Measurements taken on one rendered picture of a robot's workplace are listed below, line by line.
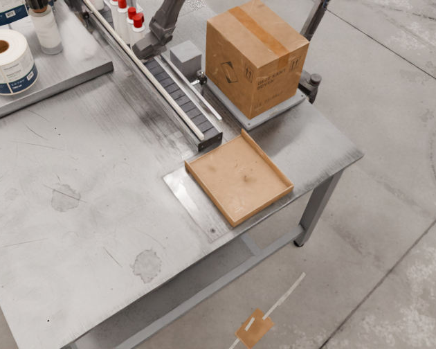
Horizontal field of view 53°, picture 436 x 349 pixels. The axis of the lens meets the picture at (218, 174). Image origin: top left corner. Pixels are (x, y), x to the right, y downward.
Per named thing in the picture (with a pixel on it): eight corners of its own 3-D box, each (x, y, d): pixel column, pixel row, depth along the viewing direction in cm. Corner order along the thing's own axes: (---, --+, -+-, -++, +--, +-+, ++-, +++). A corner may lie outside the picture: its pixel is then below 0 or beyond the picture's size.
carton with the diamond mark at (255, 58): (204, 74, 182) (205, 19, 160) (250, 52, 191) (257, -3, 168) (249, 120, 170) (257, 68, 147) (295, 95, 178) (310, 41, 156)
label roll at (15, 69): (5, 102, 165) (-10, 74, 153) (-26, 77, 171) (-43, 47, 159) (48, 75, 174) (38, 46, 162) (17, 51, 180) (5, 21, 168)
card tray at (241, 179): (184, 165, 159) (184, 159, 156) (241, 134, 168) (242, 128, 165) (233, 228, 146) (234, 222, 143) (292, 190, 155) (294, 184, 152)
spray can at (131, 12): (129, 50, 184) (122, 7, 167) (140, 46, 186) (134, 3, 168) (135, 57, 181) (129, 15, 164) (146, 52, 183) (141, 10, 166)
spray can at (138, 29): (133, 57, 181) (127, 15, 164) (144, 53, 183) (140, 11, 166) (140, 65, 179) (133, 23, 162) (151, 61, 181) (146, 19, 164)
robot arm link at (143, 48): (174, 33, 151) (158, 14, 152) (147, 48, 147) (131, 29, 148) (169, 52, 162) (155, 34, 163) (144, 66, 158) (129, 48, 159)
